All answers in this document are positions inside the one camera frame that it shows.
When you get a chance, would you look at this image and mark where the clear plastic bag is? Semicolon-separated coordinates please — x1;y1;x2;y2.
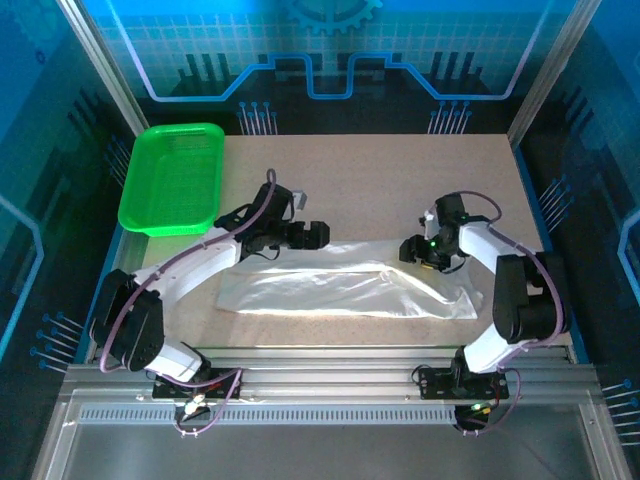
215;238;485;320

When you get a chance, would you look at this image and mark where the green plastic mesh tray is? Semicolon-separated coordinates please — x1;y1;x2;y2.
117;122;226;237

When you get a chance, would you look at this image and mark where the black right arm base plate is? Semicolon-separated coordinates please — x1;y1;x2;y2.
412;365;510;401

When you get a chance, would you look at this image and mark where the aluminium mounting rail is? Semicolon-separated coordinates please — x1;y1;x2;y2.
63;343;604;407

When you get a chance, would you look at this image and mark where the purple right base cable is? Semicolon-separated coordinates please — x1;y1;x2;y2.
452;368;522;437

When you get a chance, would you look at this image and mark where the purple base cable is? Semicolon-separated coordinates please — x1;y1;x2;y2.
173;368;245;439
452;368;522;437

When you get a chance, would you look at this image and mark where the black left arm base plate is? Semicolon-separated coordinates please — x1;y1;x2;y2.
152;368;242;401

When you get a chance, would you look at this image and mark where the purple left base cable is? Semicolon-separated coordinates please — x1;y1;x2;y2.
173;368;245;439

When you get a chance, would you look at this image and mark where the aluminium frame post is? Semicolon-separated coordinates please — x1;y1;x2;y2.
506;0;604;137
55;0;150;132

